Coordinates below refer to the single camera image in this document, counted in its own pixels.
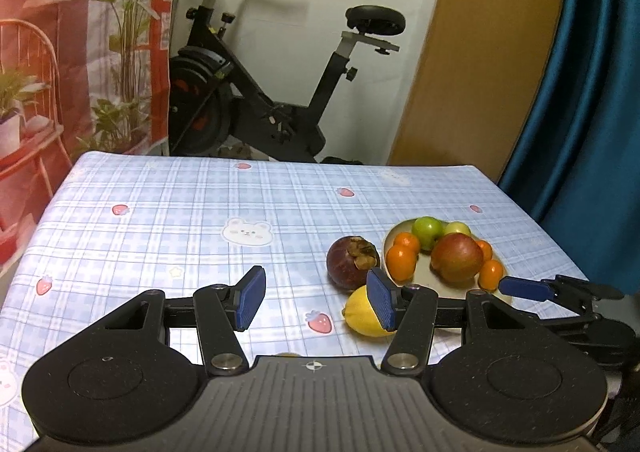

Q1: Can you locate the small orange kumquat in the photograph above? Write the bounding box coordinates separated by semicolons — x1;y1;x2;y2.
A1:
385;245;418;283

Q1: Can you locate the red apple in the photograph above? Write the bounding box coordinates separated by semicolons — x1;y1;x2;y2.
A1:
431;234;484;284

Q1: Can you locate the orange tangerine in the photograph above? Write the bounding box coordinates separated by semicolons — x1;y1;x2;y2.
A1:
394;232;421;253

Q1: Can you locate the dark green apple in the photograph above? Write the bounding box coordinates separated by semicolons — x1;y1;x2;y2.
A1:
411;216;445;253

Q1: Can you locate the light green apple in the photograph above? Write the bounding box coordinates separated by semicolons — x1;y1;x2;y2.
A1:
442;221;472;236

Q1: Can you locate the small orange mandarin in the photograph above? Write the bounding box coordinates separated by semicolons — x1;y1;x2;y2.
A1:
476;239;494;261

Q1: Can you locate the beige round plate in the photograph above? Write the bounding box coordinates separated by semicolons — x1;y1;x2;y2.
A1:
383;216;513;305

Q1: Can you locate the dark purple mangosteen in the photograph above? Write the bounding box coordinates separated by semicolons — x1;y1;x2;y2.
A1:
326;235;380;291

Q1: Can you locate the teal curtain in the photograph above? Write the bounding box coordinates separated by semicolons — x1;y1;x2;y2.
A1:
499;0;639;326

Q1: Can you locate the black exercise bike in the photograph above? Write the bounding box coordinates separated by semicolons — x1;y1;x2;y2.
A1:
168;0;407;166

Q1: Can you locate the wooden door panel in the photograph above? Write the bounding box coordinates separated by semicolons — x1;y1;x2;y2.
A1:
388;0;563;180

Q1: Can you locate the printed fabric backdrop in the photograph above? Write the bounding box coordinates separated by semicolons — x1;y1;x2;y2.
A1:
1;0;174;272

